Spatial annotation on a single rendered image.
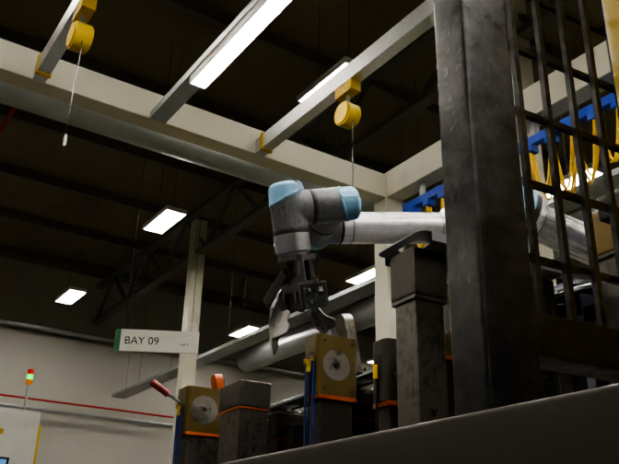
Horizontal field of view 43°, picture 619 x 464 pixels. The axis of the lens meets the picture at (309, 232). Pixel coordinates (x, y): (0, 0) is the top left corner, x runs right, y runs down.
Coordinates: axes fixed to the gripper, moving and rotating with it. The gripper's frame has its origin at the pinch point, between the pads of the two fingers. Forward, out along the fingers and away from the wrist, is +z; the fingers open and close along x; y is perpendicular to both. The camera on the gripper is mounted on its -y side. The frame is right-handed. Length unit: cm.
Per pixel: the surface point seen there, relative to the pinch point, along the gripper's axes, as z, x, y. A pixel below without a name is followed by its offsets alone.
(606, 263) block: -9, -7, 78
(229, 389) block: 8.0, -2.3, -27.6
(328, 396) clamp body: 8.0, -7.1, 16.7
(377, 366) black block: 2.5, -9.1, 34.0
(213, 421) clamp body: 16.9, 2.4, -46.2
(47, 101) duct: -352, 295, -966
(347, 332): -2.8, 1.7, 14.1
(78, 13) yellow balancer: -171, 56, -233
